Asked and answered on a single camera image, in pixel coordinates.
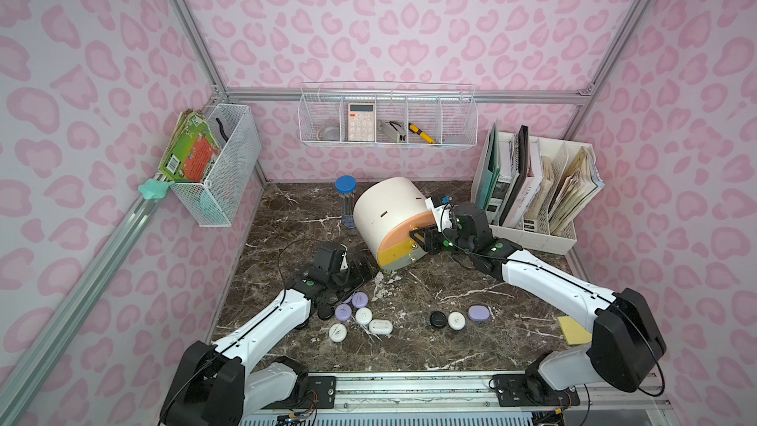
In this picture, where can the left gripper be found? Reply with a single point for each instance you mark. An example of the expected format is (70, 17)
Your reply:
(355, 273)

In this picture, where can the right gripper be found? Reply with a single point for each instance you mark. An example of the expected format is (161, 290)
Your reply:
(431, 238)

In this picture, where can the black earphone case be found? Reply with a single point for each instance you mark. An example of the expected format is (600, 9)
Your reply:
(325, 313)
(438, 320)

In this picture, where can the orange top drawer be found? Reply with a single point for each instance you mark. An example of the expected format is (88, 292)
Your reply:
(394, 228)

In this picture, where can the white drawer cabinet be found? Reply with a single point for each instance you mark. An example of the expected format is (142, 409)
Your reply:
(385, 214)

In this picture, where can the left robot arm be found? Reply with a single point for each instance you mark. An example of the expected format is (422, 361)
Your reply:
(219, 383)

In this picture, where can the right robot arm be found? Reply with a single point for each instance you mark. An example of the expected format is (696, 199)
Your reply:
(626, 342)

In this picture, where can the purple earphone case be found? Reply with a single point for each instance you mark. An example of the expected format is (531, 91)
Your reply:
(343, 313)
(359, 300)
(479, 313)

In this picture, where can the white earphone case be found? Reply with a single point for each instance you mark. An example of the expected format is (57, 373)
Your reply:
(337, 333)
(364, 316)
(380, 327)
(456, 321)

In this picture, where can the white file organizer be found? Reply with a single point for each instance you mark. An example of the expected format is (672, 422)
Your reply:
(531, 189)

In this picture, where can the grey stapler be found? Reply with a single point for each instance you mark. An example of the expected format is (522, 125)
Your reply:
(393, 130)

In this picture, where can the clear tape roll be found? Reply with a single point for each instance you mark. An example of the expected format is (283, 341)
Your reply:
(329, 133)

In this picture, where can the yellow sticky note pad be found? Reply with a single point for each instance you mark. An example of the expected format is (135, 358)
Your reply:
(573, 332)

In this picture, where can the pink white calculator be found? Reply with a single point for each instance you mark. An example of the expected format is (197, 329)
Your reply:
(361, 122)

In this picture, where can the green red booklet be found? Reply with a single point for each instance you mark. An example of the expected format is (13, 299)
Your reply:
(192, 152)

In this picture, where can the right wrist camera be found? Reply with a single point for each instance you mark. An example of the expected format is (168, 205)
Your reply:
(440, 206)

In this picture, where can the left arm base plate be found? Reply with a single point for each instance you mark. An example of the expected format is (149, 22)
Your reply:
(320, 389)

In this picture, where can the white mesh wall basket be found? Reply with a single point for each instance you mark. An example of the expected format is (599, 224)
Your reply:
(216, 201)

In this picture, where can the white wire wall shelf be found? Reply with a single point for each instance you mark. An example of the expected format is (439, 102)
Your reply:
(447, 112)

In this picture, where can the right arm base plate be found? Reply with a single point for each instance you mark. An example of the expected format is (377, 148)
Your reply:
(522, 390)

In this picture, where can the mint green wall hook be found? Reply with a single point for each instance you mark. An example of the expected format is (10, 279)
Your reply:
(154, 189)

